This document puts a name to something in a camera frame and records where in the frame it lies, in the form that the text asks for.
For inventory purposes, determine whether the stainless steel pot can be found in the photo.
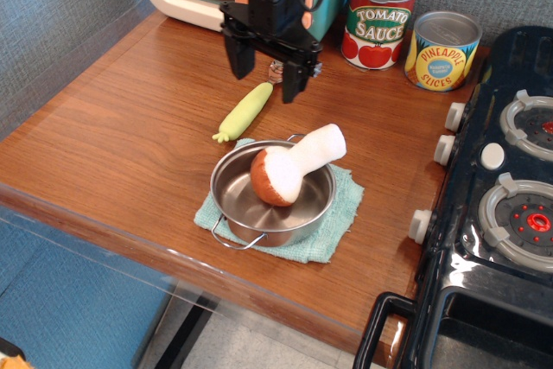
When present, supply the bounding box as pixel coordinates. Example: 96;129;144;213
210;140;337;251

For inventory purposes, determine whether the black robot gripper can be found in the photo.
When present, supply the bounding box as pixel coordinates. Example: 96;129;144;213
219;0;322;104

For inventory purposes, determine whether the teal folded cloth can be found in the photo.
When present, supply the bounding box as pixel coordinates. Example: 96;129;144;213
194;139;364;264

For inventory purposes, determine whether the black toy stove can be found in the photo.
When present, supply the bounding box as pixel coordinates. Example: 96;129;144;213
354;26;552;368

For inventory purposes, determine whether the yellow handled metal scoop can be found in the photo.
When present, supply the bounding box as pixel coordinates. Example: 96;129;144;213
212;60;283;143

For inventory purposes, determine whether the pineapple slices can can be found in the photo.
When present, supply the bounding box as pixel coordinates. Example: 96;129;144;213
404;10;482;92

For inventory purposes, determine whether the tomato sauce can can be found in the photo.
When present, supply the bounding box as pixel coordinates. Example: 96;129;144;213
341;0;416;70

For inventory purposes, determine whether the plush brown white mushroom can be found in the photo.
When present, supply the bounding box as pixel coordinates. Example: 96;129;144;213
250;124;346;207

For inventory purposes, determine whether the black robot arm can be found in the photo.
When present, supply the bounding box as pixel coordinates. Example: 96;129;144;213
220;0;321;104

